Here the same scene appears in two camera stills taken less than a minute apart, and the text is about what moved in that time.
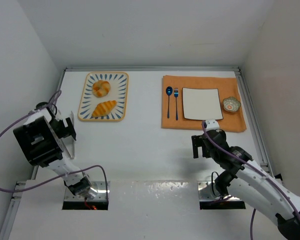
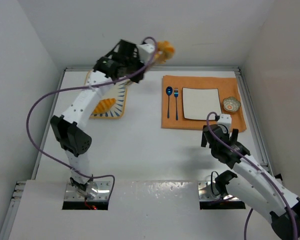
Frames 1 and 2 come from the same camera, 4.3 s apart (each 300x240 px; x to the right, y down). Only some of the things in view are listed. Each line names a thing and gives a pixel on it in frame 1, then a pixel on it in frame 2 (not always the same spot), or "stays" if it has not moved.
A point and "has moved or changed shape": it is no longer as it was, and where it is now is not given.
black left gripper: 68,128 → 128,50
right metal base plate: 207,191 stays
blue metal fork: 176,94 stays
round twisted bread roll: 101,88 has moved or changed shape
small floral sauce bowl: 231,104 stays
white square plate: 201,104 stays
